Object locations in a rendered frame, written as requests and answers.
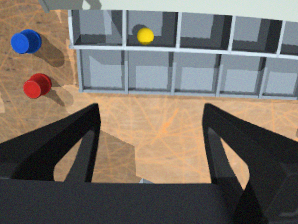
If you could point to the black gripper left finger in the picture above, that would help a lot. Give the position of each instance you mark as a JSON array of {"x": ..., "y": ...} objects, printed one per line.
[{"x": 34, "y": 155}]

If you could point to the yellow ball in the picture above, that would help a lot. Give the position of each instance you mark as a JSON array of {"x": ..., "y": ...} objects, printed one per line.
[{"x": 145, "y": 36}]

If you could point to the grey bank of square funnels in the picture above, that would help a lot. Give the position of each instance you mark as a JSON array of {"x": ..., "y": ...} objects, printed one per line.
[{"x": 150, "y": 69}]

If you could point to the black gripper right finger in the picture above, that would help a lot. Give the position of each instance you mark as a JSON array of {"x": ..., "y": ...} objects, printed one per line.
[{"x": 271, "y": 193}]

